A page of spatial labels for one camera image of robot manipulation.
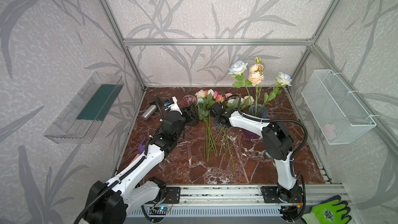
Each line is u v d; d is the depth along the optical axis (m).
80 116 0.64
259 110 0.83
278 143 0.52
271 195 0.74
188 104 1.02
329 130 0.73
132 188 0.45
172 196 0.72
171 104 0.66
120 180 0.42
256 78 0.74
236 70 0.68
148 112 1.04
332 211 0.68
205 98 1.05
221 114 0.71
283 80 0.72
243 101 1.05
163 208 0.71
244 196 0.75
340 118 0.62
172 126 0.57
